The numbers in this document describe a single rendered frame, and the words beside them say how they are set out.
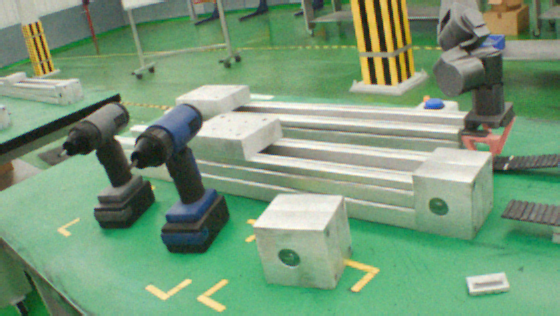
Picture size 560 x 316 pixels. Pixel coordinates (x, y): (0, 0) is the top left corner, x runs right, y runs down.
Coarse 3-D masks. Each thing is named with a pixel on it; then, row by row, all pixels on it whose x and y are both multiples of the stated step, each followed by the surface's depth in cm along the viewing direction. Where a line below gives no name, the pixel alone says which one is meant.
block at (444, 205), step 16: (432, 160) 75; (448, 160) 74; (464, 160) 73; (480, 160) 72; (416, 176) 72; (432, 176) 70; (448, 176) 69; (464, 176) 68; (480, 176) 70; (416, 192) 73; (432, 192) 71; (448, 192) 69; (464, 192) 68; (480, 192) 71; (416, 208) 74; (432, 208) 73; (448, 208) 71; (464, 208) 69; (480, 208) 72; (416, 224) 75; (432, 224) 73; (448, 224) 72; (464, 224) 70; (480, 224) 73
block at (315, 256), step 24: (264, 216) 69; (288, 216) 68; (312, 216) 67; (336, 216) 68; (264, 240) 68; (288, 240) 66; (312, 240) 65; (336, 240) 68; (264, 264) 70; (288, 264) 68; (312, 264) 66; (336, 264) 68
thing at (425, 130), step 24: (288, 120) 109; (312, 120) 105; (336, 120) 102; (360, 120) 100; (384, 120) 103; (408, 120) 99; (432, 120) 96; (456, 120) 93; (360, 144) 100; (384, 144) 96; (408, 144) 93; (432, 144) 90; (456, 144) 87
